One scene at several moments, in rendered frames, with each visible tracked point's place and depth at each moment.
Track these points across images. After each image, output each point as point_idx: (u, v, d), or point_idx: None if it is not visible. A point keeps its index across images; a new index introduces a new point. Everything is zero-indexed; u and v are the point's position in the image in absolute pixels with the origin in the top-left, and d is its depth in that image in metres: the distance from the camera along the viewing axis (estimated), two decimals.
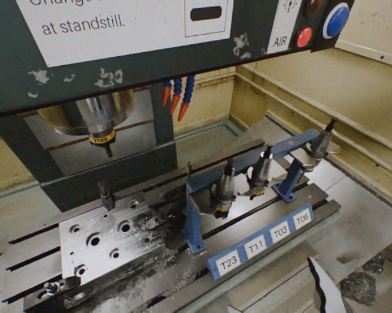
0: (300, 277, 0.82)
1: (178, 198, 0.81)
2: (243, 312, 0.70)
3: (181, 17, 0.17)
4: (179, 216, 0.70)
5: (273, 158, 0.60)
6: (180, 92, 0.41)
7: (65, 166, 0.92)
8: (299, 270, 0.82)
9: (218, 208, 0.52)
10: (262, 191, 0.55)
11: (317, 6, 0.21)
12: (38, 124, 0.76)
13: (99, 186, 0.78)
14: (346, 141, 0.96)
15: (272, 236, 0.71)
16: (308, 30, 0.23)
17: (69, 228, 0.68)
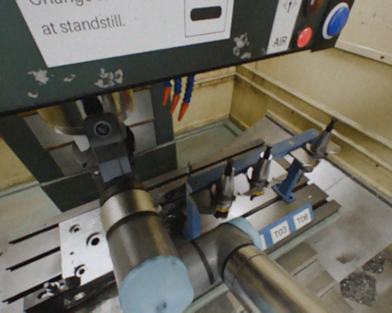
0: (300, 277, 0.82)
1: (178, 198, 0.81)
2: (243, 312, 0.70)
3: (181, 17, 0.17)
4: (179, 216, 0.70)
5: (273, 158, 0.60)
6: (180, 92, 0.41)
7: (65, 166, 0.92)
8: (299, 270, 0.82)
9: (218, 208, 0.52)
10: (262, 192, 0.55)
11: (317, 6, 0.21)
12: (38, 124, 0.76)
13: None
14: (346, 141, 0.96)
15: (272, 236, 0.71)
16: (308, 30, 0.23)
17: (69, 228, 0.68)
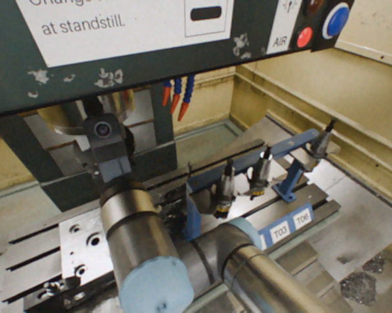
0: (300, 277, 0.82)
1: (178, 198, 0.81)
2: (243, 312, 0.70)
3: (181, 17, 0.17)
4: (179, 216, 0.70)
5: (273, 158, 0.60)
6: (180, 92, 0.41)
7: (65, 166, 0.92)
8: (299, 270, 0.82)
9: (218, 208, 0.52)
10: (262, 192, 0.55)
11: (317, 6, 0.21)
12: (38, 124, 0.76)
13: None
14: (346, 141, 0.96)
15: (272, 236, 0.71)
16: (308, 30, 0.23)
17: (69, 228, 0.68)
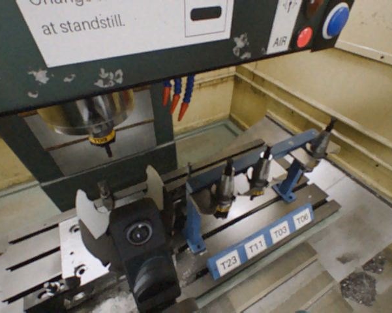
0: (300, 277, 0.82)
1: (178, 198, 0.81)
2: (243, 312, 0.70)
3: (181, 17, 0.17)
4: (179, 216, 0.70)
5: (273, 158, 0.60)
6: (180, 92, 0.41)
7: (65, 166, 0.92)
8: (299, 270, 0.82)
9: (218, 208, 0.52)
10: (262, 192, 0.55)
11: (317, 6, 0.21)
12: (38, 124, 0.76)
13: (99, 186, 0.78)
14: (346, 141, 0.96)
15: (272, 236, 0.71)
16: (308, 30, 0.23)
17: (69, 228, 0.68)
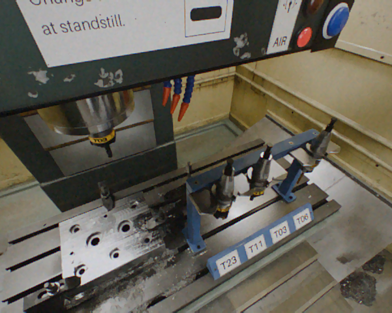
0: (300, 277, 0.82)
1: (178, 198, 0.81)
2: (243, 312, 0.70)
3: (181, 17, 0.17)
4: (179, 216, 0.70)
5: (273, 158, 0.60)
6: (180, 92, 0.41)
7: (65, 166, 0.92)
8: (299, 270, 0.82)
9: (218, 208, 0.52)
10: (262, 192, 0.55)
11: (317, 6, 0.21)
12: (38, 124, 0.76)
13: (99, 186, 0.78)
14: (346, 141, 0.96)
15: (272, 236, 0.71)
16: (308, 30, 0.23)
17: (69, 228, 0.68)
